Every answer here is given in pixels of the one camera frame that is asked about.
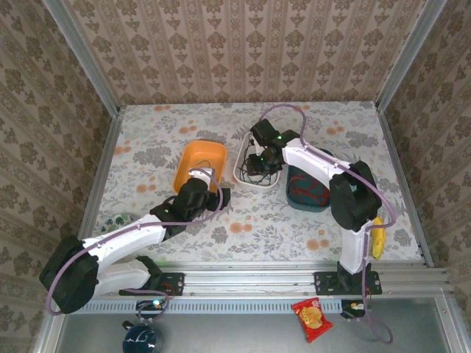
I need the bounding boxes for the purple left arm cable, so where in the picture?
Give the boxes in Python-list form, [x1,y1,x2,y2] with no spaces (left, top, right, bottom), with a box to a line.
[46,168,225,324]

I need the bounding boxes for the red snack packet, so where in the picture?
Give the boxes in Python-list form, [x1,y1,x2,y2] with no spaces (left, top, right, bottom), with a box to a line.
[291,296,334,343]

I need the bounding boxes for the aluminium frame post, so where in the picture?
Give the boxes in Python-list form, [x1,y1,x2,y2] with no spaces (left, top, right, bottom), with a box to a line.
[375,0,448,111]
[42,0,121,115]

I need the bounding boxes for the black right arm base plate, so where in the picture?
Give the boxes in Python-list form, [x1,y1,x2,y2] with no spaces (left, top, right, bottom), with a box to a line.
[314,271,382,295]

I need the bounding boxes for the aluminium right frame post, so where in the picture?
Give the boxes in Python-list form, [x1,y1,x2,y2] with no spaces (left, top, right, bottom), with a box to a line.
[375,0,448,111]

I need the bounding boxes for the left controller circuit board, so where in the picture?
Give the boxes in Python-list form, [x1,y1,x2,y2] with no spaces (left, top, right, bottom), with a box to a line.
[136,299,166,313]

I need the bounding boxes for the dark teal plastic tray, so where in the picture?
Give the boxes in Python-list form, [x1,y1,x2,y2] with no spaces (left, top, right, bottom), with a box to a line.
[286,146,334,213]

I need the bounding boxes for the yellow banana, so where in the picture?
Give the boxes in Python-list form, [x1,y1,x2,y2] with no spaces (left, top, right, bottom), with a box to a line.
[369,216,387,258]

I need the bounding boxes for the aluminium front frame rail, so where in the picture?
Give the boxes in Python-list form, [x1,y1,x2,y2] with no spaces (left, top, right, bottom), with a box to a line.
[54,260,453,296]

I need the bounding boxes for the controller circuit board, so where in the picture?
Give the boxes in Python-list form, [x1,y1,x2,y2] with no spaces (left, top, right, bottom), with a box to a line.
[341,299,373,320]
[136,299,166,313]

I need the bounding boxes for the right controller circuit board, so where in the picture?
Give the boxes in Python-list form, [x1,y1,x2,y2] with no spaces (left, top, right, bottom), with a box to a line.
[341,299,373,320]

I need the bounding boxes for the dark blue patterned ball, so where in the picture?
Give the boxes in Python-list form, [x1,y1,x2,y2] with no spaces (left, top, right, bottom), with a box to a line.
[122,321,163,353]

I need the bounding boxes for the aluminium left side rail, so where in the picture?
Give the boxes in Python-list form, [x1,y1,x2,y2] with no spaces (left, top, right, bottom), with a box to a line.
[75,108,124,240]

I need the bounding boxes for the floral table cover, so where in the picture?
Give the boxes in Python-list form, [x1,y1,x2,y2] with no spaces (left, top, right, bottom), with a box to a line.
[93,101,424,264]

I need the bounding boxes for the grey slotted cable duct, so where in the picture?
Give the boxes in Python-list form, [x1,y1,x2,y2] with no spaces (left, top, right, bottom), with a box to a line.
[65,298,347,315]

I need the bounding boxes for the orange plastic tray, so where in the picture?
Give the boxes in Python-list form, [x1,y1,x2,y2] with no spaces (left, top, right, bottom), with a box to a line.
[173,140,228,194]

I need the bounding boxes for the aluminium left frame post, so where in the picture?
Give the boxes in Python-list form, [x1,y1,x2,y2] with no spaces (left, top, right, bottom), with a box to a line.
[42,0,121,115]

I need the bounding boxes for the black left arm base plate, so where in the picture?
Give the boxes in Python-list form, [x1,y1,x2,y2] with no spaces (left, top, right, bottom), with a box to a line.
[118,271,185,297]

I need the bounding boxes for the bundle of coloured wires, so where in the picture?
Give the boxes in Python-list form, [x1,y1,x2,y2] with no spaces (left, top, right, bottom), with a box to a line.
[237,134,279,187]

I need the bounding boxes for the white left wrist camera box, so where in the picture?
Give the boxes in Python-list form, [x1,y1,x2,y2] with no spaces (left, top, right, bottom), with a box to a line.
[189,168,216,185]

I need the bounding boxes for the white plastic tray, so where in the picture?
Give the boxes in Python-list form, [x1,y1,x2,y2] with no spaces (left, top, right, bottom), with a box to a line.
[233,130,284,192]

